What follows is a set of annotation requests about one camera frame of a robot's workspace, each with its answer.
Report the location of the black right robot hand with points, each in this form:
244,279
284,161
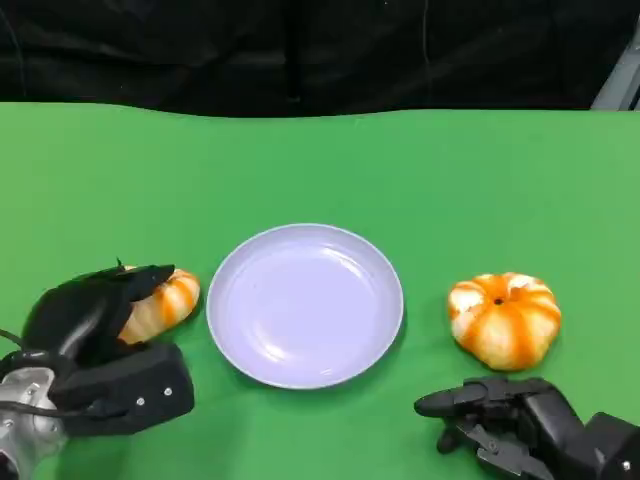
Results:
530,420

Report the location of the grey metal post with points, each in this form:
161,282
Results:
617,85

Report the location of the green table cloth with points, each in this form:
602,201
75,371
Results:
320,170

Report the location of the black backdrop curtain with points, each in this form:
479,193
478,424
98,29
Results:
200,50

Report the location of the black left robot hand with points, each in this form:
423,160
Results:
75,315

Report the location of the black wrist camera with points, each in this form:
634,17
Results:
145,385
617,450

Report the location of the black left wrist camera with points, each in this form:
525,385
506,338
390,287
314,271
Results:
145,385

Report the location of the orange white toy bread roll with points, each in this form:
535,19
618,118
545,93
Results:
505,325
170,305

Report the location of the lilac plate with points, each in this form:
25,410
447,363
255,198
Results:
305,310

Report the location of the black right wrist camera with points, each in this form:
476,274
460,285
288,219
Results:
617,450

